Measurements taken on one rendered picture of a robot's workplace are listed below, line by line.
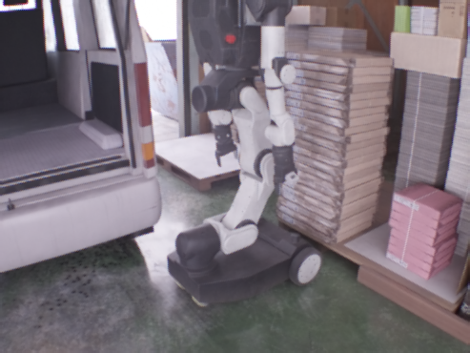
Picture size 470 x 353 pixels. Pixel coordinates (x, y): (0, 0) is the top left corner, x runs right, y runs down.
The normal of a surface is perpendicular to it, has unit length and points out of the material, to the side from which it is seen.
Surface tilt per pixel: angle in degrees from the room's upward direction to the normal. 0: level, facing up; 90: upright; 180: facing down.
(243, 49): 101
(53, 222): 85
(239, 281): 90
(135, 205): 87
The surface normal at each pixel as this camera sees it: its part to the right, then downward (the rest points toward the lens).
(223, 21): 0.59, 0.29
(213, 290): 0.29, 0.35
